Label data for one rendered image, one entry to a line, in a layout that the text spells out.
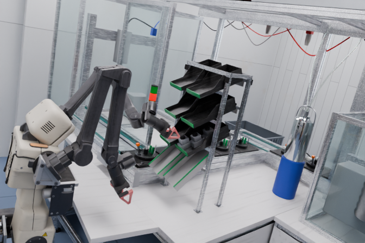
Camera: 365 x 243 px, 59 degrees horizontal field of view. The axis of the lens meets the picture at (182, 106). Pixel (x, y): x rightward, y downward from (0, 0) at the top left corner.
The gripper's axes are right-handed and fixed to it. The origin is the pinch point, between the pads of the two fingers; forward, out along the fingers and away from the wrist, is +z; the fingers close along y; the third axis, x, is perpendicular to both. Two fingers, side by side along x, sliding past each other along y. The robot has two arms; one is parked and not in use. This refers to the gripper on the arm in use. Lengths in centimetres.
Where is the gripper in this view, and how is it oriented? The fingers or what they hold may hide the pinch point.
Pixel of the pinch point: (174, 133)
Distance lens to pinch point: 174.1
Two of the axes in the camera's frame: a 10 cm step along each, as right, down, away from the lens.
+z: 7.0, 4.5, 5.6
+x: -5.4, 8.4, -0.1
